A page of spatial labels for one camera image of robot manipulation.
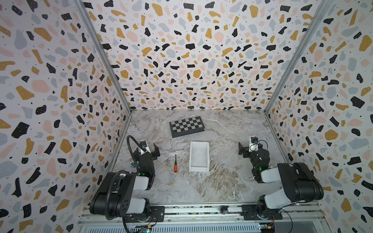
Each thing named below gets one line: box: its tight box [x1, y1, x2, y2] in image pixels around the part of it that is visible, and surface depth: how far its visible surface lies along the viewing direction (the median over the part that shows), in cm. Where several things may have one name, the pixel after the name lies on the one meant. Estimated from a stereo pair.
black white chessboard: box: [169, 115, 205, 138], surface depth 109 cm
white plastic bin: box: [188, 141, 210, 173], surface depth 94 cm
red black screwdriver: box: [173, 153, 179, 173], surface depth 91 cm
